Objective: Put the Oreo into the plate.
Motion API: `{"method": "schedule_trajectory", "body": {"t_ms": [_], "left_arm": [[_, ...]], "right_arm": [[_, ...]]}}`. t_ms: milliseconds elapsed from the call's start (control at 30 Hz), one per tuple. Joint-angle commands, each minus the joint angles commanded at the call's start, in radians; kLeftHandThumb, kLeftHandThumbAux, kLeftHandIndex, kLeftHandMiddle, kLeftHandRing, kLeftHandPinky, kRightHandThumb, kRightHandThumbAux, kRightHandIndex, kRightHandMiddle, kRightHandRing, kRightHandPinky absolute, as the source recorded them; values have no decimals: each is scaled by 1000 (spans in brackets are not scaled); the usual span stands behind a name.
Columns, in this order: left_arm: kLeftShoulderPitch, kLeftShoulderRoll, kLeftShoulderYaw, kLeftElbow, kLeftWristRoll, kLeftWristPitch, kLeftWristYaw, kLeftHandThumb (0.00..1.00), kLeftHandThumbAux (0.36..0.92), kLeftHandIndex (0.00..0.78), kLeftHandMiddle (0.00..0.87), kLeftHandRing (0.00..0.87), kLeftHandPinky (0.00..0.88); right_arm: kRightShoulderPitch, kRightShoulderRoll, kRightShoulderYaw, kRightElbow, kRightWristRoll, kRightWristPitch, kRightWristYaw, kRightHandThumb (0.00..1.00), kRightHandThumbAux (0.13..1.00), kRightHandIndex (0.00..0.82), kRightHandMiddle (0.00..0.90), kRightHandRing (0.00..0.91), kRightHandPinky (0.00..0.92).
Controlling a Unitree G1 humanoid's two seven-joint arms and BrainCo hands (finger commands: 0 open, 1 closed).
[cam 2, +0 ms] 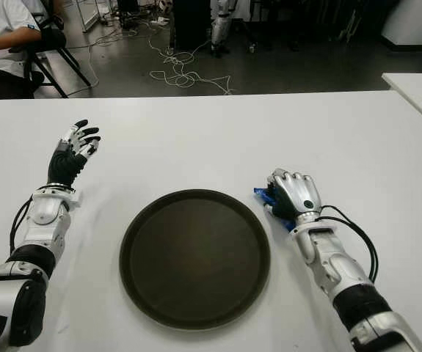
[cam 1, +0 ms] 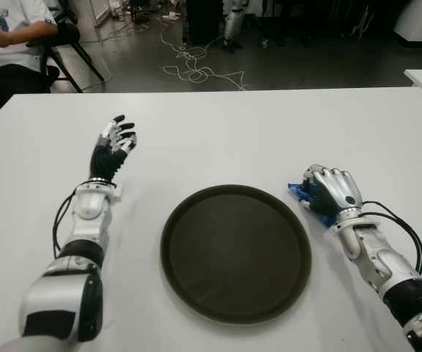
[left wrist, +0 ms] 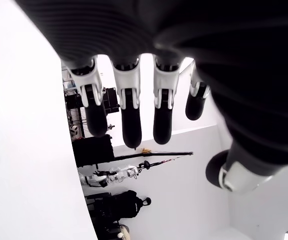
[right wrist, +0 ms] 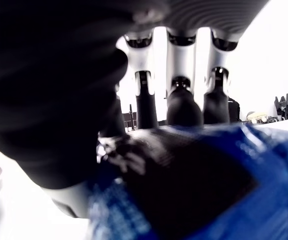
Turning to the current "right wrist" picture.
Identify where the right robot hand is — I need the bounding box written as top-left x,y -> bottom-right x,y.
0,0 -> 271,218

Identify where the blue Oreo packet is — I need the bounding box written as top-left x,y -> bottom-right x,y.
87,122 -> 288,240

